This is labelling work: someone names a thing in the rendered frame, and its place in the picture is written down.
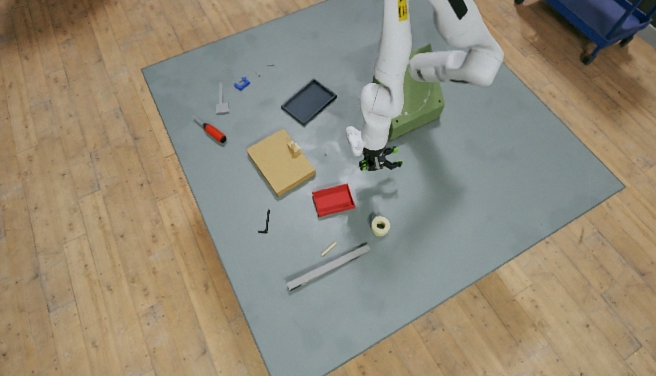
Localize red-handled screwdriver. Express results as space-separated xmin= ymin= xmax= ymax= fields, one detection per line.
xmin=193 ymin=116 xmax=227 ymax=143

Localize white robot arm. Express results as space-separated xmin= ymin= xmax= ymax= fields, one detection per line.
xmin=346 ymin=0 xmax=504 ymax=156

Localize tan wooden board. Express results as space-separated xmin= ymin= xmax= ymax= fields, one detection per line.
xmin=247 ymin=129 xmax=315 ymax=197

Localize small light wooden block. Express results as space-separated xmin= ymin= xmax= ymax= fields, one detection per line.
xmin=287 ymin=141 xmax=299 ymax=155

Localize red rectangular tray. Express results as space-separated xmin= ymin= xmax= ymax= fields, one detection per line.
xmin=312 ymin=184 xmax=354 ymax=217

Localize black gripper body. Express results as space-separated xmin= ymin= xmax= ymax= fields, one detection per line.
xmin=363 ymin=145 xmax=386 ymax=162

